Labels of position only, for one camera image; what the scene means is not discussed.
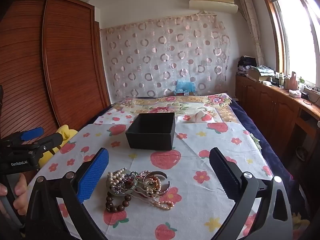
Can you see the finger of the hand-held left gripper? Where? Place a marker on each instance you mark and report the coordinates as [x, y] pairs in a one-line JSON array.
[[50, 140], [32, 133]]

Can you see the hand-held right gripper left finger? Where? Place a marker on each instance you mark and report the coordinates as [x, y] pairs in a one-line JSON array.
[[92, 175]]

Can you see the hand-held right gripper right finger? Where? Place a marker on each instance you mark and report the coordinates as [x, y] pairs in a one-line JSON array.
[[222, 173]]

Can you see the black jewelry box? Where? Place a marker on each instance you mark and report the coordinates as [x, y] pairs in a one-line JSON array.
[[150, 136]]

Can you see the pile of pearl jewelry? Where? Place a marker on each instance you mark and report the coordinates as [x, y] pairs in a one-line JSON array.
[[165, 205]]

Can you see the person's left hand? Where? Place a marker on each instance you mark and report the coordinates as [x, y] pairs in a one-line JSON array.
[[21, 192]]

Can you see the yellow plush toy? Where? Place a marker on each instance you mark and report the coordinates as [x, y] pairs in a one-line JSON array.
[[63, 132]]

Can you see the strawberry print cloth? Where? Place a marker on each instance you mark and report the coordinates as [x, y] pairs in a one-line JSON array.
[[195, 205]]

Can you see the dark blue bedspread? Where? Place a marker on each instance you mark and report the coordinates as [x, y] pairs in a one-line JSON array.
[[265, 140]]

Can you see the silver cuff bangle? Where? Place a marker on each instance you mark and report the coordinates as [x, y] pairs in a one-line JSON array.
[[160, 173]]

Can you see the brown wooden wardrobe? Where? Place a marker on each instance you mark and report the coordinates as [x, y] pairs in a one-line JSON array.
[[62, 67]]

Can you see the brown wooden cabinet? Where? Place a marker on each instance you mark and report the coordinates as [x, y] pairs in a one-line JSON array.
[[270, 105]]

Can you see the blue lace bag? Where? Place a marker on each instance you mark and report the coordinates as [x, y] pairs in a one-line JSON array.
[[184, 86]]

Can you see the pile of books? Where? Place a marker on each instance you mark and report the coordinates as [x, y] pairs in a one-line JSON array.
[[260, 73]]

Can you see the tissue box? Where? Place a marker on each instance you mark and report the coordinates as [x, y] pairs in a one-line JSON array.
[[295, 93]]

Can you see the black bag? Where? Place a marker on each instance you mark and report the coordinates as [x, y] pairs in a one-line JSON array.
[[246, 62]]

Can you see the pink bottle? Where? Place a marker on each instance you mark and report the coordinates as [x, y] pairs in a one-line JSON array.
[[294, 81]]

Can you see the patterned window curtain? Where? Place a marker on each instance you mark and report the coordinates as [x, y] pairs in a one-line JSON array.
[[251, 25]]

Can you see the window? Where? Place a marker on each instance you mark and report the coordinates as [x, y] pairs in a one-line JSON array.
[[297, 35]]

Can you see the white air conditioner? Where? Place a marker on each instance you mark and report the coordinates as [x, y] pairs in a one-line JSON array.
[[212, 2]]

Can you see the circle pattern wall curtain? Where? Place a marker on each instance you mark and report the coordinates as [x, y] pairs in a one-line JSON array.
[[162, 60]]

